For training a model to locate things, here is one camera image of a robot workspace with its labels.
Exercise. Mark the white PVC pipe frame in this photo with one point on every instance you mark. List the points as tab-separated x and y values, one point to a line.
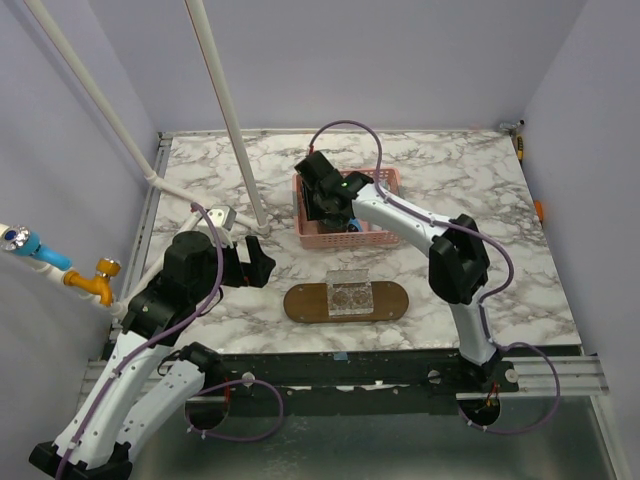
64	170

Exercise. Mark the blue pipe valve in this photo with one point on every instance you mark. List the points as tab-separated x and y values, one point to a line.
23	242

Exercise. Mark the pink perforated plastic basket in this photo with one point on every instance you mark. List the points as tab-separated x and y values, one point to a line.
314	235

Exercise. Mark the orange faucet tap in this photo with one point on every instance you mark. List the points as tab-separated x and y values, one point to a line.
99	284

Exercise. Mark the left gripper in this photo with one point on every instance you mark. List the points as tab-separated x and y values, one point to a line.
256	272

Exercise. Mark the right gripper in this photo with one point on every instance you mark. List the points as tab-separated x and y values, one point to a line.
312	212

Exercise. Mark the oval wooden tray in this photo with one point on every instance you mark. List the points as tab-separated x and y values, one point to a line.
307	303

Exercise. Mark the black front mounting rail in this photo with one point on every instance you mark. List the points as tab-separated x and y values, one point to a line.
350	383

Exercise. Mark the dark green mug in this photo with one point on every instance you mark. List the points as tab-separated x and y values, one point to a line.
333	225

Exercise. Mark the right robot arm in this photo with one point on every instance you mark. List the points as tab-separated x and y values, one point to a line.
458	262

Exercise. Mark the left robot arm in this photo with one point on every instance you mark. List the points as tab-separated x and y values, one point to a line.
146	379

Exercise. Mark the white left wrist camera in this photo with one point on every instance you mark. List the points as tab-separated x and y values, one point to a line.
223	219

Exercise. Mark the blue toothpaste tube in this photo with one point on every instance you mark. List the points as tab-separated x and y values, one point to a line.
354	226

